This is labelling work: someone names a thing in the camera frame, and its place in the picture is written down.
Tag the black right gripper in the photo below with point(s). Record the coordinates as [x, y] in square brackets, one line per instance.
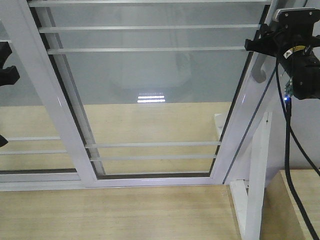
[295, 44]

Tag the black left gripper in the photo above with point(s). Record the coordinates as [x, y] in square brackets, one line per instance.
[8, 75]

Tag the grey door handle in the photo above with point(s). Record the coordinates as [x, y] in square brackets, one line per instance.
[258, 73]

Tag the white sliding glass door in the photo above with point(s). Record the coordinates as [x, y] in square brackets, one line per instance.
[150, 100]

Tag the fixed glass door panel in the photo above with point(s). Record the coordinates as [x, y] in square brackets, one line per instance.
[34, 145]

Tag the green circuit board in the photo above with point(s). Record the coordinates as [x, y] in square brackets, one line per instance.
[288, 90]

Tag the white rear support brace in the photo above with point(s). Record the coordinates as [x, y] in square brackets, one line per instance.
[220, 120]

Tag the white diagonal support brace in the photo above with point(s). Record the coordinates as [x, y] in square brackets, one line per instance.
[248, 201]

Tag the light wooden box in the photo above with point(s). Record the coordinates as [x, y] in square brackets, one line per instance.
[281, 218]

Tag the light wooden platform board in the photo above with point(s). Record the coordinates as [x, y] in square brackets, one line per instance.
[145, 139]

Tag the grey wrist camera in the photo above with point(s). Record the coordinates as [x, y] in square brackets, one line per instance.
[296, 16]

